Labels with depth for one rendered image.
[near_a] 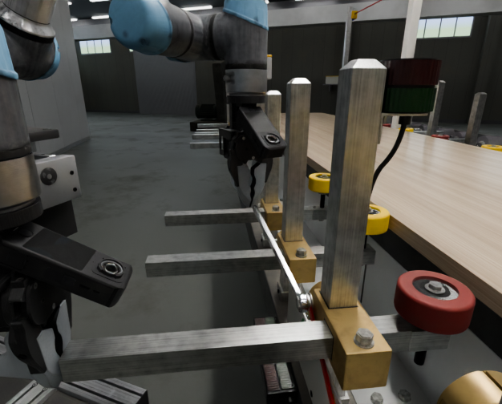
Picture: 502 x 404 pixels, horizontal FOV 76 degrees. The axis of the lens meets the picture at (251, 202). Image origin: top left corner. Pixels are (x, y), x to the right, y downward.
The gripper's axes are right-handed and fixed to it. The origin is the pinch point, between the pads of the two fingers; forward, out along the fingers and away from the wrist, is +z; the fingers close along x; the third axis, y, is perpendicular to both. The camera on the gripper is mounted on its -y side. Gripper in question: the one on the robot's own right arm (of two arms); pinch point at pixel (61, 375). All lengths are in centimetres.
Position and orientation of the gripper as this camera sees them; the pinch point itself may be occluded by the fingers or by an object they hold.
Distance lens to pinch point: 45.4
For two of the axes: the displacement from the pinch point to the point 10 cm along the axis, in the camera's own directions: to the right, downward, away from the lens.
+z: 0.0, 9.4, 3.3
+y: -9.9, 0.4, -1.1
